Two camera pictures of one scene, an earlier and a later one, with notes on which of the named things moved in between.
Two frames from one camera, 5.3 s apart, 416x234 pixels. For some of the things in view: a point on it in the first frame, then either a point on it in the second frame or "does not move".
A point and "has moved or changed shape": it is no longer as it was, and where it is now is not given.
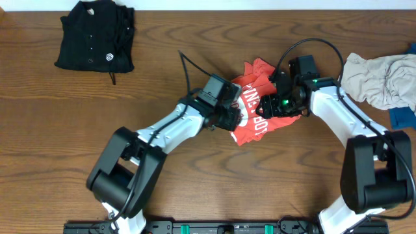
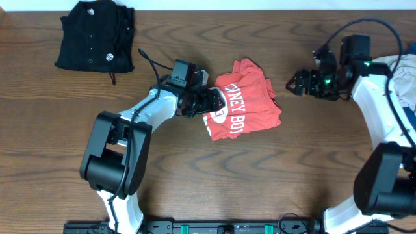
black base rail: (218, 227) does not move
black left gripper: (234, 115) to (205, 107)
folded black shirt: (97, 36) does not move
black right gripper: (269, 103) to (311, 75)
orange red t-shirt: (256, 82) has moved or changed shape
